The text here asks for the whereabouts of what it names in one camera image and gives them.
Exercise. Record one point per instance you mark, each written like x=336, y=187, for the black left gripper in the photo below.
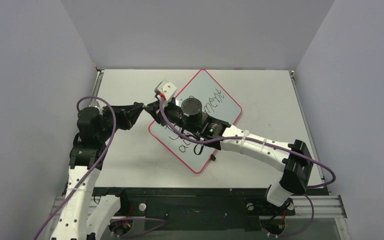
x=128, y=114

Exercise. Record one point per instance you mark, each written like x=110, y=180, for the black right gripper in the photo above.
x=165, y=112

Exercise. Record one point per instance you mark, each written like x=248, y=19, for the red framed whiteboard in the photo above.
x=216, y=102

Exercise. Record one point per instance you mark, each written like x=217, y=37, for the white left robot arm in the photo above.
x=96, y=130

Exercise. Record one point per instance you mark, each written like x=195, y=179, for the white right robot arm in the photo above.
x=192, y=124

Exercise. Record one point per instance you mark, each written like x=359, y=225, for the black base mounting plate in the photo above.
x=203, y=209

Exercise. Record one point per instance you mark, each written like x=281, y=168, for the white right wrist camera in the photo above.
x=165, y=92

